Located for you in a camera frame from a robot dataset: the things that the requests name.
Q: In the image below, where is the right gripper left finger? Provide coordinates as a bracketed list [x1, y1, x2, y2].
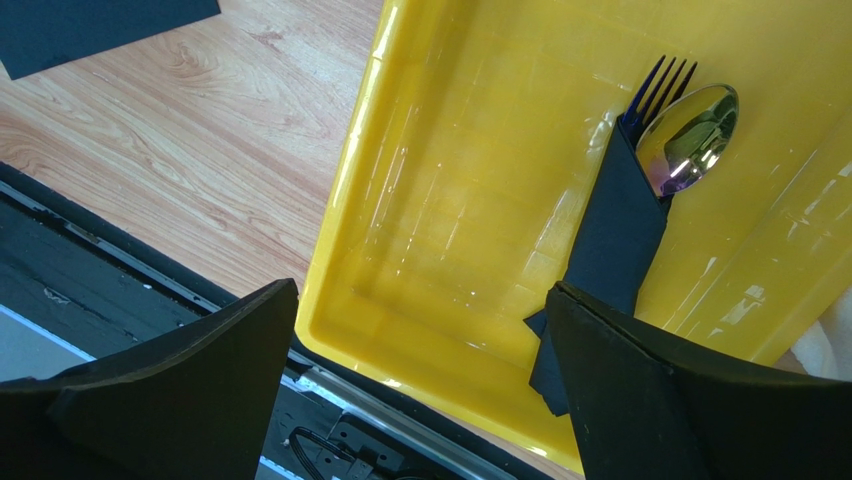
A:
[1, 279, 298, 479]

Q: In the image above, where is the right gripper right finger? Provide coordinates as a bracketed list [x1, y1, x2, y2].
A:
[546, 282, 851, 479]

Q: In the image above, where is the black paper napkin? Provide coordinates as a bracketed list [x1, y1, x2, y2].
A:
[1, 0, 221, 80]

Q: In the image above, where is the shiny spoon in bundle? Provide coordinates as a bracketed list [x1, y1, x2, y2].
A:
[636, 83, 739, 198]

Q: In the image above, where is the dark fork in bundle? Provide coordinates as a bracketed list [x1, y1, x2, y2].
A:
[619, 55, 698, 147]

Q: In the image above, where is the yellow plastic bin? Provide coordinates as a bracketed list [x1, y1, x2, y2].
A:
[296, 1, 851, 471]

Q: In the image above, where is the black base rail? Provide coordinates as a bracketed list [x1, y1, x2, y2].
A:
[1, 165, 539, 479]

